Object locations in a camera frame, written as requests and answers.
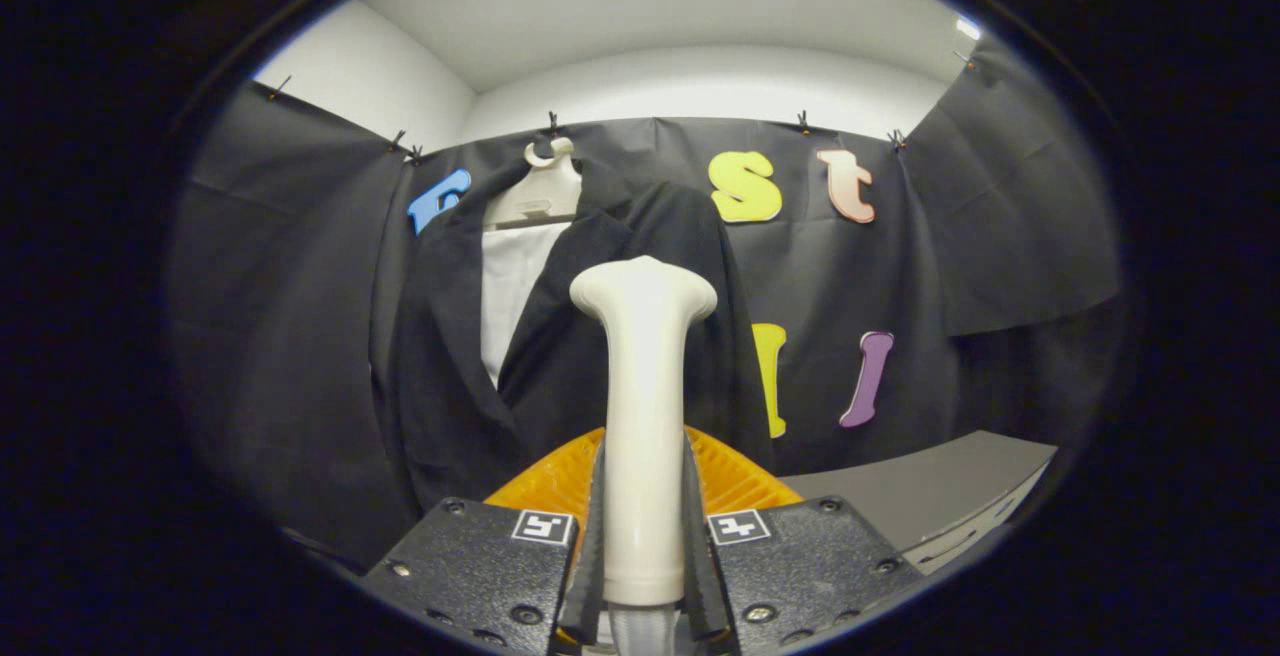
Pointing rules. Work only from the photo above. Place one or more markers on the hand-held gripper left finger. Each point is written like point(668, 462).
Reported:
point(595, 556)

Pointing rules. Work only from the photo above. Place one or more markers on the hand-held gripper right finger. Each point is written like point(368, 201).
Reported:
point(695, 556)

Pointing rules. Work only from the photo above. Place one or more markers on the white garment steamer wand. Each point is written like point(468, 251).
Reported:
point(645, 416)

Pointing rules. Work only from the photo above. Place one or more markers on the black suit jacket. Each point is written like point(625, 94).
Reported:
point(560, 356)

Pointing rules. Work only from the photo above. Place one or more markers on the grey cabinet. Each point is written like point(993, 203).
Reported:
point(930, 486)

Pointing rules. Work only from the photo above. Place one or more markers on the white hanging ironing pad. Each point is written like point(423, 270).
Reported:
point(510, 286)

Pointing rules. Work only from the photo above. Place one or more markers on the beige plastic hanger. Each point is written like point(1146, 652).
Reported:
point(540, 196)

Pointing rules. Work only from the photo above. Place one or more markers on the black backdrop cloth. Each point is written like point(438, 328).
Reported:
point(300, 336)

